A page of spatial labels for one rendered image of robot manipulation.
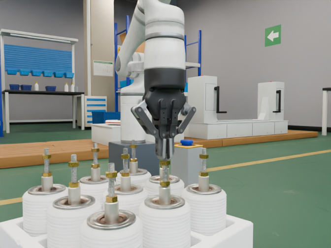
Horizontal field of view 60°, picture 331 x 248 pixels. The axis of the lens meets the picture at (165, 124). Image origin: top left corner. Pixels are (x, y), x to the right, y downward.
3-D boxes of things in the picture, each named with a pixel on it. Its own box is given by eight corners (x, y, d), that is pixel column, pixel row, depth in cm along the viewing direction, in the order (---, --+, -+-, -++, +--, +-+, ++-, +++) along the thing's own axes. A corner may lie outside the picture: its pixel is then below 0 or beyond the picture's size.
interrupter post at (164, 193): (174, 203, 53) (174, 186, 53) (165, 207, 51) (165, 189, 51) (163, 201, 55) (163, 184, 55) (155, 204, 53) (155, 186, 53)
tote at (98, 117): (91, 131, 532) (91, 111, 530) (111, 130, 558) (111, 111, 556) (103, 133, 493) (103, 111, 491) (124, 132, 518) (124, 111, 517)
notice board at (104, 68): (93, 75, 666) (93, 60, 664) (113, 76, 693) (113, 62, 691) (93, 75, 665) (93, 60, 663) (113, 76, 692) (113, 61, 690)
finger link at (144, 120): (133, 105, 50) (153, 128, 53) (126, 112, 50) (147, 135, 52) (139, 105, 48) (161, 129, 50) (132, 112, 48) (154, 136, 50)
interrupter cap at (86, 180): (93, 187, 64) (93, 184, 64) (72, 182, 69) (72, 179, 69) (117, 180, 70) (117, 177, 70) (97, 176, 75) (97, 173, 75)
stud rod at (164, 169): (161, 194, 53) (161, 153, 52) (162, 192, 54) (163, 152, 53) (166, 194, 52) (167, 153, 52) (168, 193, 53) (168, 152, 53)
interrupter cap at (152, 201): (193, 202, 54) (193, 199, 54) (168, 214, 48) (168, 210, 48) (161, 195, 58) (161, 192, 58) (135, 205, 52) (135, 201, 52)
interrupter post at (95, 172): (95, 183, 68) (94, 169, 68) (88, 181, 69) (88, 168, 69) (102, 181, 70) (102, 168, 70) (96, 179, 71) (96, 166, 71)
